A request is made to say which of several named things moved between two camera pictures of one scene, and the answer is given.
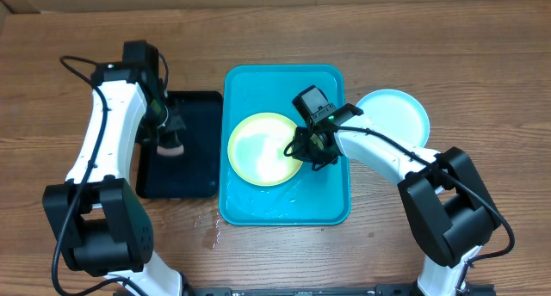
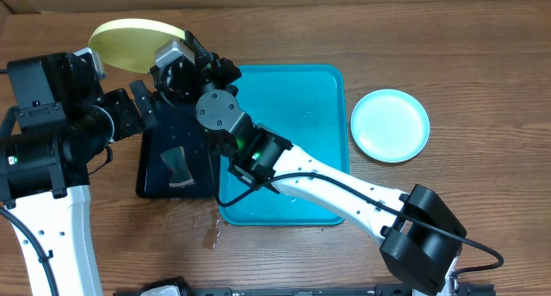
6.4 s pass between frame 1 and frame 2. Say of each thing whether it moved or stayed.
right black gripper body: moved
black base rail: stayed
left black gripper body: moved
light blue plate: stayed
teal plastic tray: stayed
